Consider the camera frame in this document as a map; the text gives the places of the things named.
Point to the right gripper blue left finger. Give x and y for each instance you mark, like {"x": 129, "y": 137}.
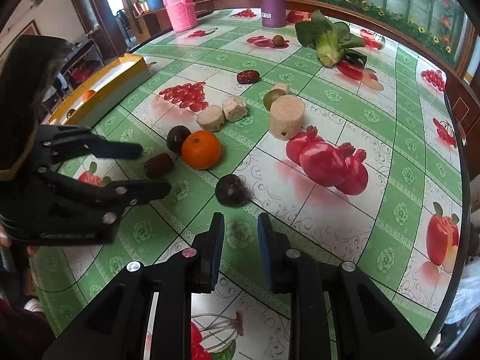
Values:
{"x": 207, "y": 261}

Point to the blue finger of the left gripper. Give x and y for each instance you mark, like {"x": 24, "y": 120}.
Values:
{"x": 134, "y": 192}
{"x": 102, "y": 148}

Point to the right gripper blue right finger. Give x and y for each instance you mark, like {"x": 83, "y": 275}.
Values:
{"x": 273, "y": 247}

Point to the dark red jujube date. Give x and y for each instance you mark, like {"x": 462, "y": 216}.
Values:
{"x": 158, "y": 166}

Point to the orange mandarin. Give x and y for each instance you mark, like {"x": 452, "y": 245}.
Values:
{"x": 201, "y": 150}
{"x": 88, "y": 94}

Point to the beige round chunk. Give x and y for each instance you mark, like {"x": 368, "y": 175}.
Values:
{"x": 211, "y": 119}

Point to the small beige cube chunk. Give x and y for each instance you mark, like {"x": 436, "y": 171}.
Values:
{"x": 234, "y": 108}

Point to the beige cylinder chunk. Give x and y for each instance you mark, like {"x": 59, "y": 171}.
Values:
{"x": 286, "y": 117}

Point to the green round fruit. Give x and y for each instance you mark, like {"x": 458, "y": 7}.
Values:
{"x": 272, "y": 96}

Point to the person left hand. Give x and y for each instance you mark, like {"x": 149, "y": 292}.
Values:
{"x": 6, "y": 241}

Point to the white foam tray yellow rim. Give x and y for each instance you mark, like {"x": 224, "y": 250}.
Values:
{"x": 112, "y": 84}

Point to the tiny beige chunk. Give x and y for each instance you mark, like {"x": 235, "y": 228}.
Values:
{"x": 282, "y": 86}

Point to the pink jar with knit sleeve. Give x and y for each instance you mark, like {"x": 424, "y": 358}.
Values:
{"x": 181, "y": 14}

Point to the far red jujube date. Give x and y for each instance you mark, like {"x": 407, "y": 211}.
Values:
{"x": 248, "y": 77}

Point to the brown round fruit far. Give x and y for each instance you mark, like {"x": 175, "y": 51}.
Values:
{"x": 278, "y": 41}

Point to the green bok choy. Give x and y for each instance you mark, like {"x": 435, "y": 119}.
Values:
{"x": 333, "y": 41}

